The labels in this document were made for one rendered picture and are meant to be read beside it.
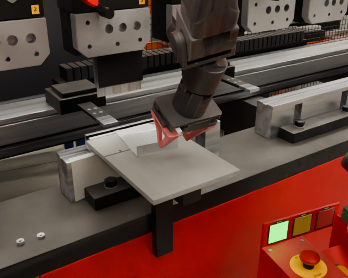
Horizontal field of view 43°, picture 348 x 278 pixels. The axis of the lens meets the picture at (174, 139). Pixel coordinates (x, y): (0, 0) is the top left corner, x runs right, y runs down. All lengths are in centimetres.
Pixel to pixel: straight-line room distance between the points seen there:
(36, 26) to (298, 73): 106
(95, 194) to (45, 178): 197
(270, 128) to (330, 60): 62
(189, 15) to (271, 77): 100
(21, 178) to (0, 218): 197
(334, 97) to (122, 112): 62
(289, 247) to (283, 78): 75
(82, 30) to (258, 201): 58
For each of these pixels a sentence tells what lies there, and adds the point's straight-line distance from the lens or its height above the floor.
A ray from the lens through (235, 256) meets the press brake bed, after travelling 113.
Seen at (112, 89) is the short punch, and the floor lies 109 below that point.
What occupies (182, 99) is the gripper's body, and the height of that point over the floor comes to 114.
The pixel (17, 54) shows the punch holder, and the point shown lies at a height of 120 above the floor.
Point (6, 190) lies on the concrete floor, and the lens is 281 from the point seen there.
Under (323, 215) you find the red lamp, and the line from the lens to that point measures 103.
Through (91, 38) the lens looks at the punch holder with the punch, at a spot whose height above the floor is 121.
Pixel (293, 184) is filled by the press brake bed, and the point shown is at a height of 80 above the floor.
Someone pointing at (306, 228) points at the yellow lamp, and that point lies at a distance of 101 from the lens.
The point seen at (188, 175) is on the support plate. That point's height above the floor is 100.
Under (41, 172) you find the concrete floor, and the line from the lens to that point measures 293.
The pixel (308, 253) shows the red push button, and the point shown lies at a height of 81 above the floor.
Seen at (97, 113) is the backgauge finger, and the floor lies 100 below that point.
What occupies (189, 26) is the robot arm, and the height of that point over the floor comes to 127.
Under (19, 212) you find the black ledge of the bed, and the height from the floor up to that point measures 87.
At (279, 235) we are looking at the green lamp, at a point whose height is 80.
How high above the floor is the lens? 138
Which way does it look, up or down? 25 degrees down
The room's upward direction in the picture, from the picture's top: straight up
